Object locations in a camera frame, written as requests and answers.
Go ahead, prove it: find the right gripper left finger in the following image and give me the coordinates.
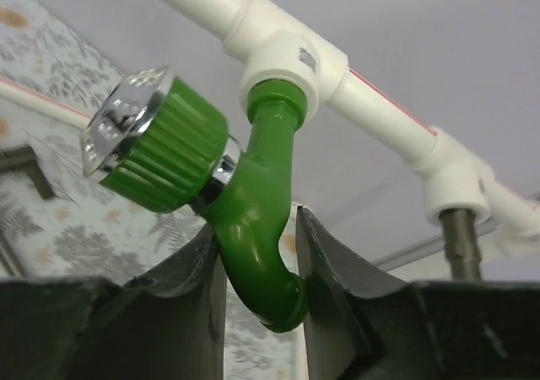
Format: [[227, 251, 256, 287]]
[[1, 226, 227, 379]]

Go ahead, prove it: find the dark bronze long faucet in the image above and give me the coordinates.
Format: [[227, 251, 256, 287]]
[[1, 144, 56, 279]]

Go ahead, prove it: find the dark bronze installed faucet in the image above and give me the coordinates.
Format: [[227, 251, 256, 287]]
[[439, 209, 482, 282]]

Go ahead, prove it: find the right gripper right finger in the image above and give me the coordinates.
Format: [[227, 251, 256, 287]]
[[296, 209, 539, 380]]

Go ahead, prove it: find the green plastic faucet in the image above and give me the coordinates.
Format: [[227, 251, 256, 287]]
[[80, 67, 307, 333]]

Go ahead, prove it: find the white PVC pipe frame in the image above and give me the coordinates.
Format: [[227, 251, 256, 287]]
[[0, 0, 540, 258]]

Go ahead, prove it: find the floral patterned table mat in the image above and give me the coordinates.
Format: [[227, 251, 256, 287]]
[[0, 0, 305, 380]]

